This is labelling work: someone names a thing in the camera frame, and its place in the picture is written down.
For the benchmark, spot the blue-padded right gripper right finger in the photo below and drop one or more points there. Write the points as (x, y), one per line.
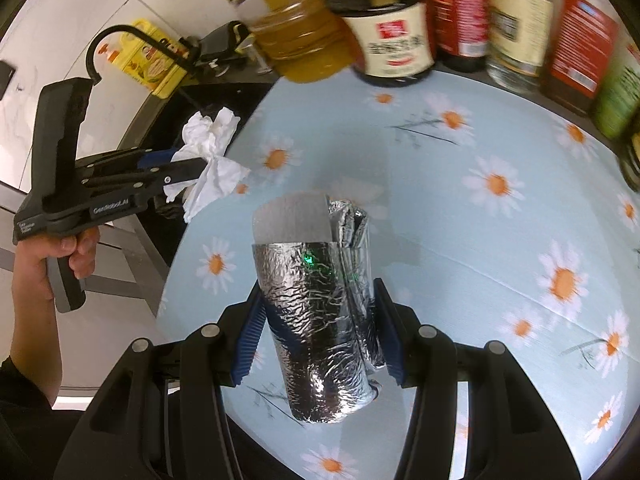
(511, 431)

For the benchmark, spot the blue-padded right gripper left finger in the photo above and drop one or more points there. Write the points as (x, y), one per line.
(159, 414)

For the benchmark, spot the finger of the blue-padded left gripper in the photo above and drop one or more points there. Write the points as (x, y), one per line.
(152, 159)

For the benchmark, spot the white tissue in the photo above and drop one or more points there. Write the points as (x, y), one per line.
(207, 139)

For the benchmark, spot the silver foil insulated bag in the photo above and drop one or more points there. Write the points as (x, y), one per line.
(312, 261)

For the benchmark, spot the person's left forearm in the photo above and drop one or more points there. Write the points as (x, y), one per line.
(35, 347)

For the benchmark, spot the black kitchen sink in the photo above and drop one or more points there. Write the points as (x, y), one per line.
(158, 130)

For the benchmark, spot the person's left hand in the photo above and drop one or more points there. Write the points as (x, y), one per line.
(30, 281)

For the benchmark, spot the yellow seasoning box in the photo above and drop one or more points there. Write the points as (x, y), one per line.
(143, 63)

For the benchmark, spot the black curved faucet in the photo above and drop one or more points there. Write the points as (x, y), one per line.
(182, 51)

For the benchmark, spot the black sponge holder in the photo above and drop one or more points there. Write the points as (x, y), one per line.
(221, 50)

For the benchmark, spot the large cooking oil jug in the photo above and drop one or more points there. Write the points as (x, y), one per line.
(303, 40)

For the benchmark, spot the blue daisy tablecloth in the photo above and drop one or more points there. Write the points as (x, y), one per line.
(491, 217)

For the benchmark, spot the dark soy sauce jug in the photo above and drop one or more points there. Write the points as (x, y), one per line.
(392, 41)

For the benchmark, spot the small dark oil bottle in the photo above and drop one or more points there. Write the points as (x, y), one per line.
(628, 156)

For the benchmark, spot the red label sauce bottle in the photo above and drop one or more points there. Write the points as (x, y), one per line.
(462, 33)

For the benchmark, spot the green label oil bottle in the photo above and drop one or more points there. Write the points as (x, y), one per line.
(618, 98)

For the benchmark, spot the white vinegar bottle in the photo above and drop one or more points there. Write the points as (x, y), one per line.
(519, 32)

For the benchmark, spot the red label clear bottle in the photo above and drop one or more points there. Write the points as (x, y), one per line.
(582, 45)

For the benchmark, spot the black wall switch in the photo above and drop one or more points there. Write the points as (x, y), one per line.
(7, 72)

